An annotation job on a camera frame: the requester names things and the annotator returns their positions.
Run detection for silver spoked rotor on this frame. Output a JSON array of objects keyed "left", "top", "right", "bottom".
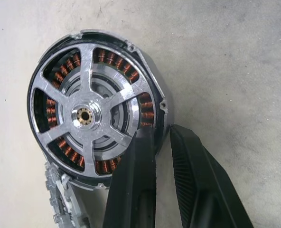
[{"left": 28, "top": 42, "right": 141, "bottom": 179}]

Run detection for black motor housing copper coils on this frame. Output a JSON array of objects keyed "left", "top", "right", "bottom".
[{"left": 26, "top": 29, "right": 174, "bottom": 191}]

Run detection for silver motor lid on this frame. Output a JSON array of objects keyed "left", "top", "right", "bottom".
[{"left": 44, "top": 162, "right": 92, "bottom": 228}]

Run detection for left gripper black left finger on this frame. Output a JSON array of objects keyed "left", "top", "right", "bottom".
[{"left": 102, "top": 128, "right": 158, "bottom": 228}]

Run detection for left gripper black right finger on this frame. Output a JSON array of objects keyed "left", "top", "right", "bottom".
[{"left": 169, "top": 123, "right": 255, "bottom": 228}]

